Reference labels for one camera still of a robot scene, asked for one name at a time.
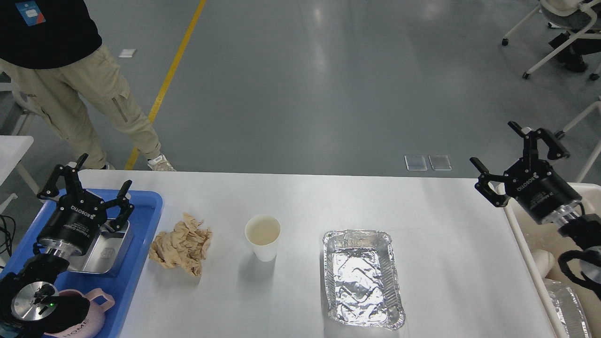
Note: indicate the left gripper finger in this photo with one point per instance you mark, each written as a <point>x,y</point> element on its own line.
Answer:
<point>126,208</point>
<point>71,179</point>

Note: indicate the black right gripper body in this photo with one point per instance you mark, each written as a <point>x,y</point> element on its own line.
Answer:
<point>539,190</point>

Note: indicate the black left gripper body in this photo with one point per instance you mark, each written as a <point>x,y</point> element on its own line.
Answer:
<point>75,221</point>

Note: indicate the small steel tray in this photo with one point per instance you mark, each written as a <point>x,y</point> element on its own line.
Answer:
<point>106,254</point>

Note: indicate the pink mug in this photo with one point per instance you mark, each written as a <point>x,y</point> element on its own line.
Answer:
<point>92,320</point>

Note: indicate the aluminium foil tray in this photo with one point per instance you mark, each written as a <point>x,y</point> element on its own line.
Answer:
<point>361,280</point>

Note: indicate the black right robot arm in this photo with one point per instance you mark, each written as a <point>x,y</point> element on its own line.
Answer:
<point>581,266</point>

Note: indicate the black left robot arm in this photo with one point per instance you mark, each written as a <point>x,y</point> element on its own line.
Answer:
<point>30,303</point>

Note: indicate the beige plastic bin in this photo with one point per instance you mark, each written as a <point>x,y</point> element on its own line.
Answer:
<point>531,236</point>

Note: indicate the white side table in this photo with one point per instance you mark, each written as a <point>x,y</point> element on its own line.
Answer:
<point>12,150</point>

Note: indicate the crumpled brown paper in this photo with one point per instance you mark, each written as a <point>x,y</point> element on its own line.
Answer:
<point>185,246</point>

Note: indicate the white chair leg right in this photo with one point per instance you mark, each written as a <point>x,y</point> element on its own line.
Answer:
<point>583,138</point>

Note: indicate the white chair left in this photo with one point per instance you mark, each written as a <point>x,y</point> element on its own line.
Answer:
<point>16,116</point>

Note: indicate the floor socket plate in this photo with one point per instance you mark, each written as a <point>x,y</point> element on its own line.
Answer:
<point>436,162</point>

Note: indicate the person in beige trousers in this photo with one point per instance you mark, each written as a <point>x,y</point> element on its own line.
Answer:
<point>53,51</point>

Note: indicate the foil trash in bin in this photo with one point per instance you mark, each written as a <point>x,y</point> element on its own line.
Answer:
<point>568,309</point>

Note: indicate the white paper cup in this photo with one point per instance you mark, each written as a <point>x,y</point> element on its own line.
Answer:
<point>262,232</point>

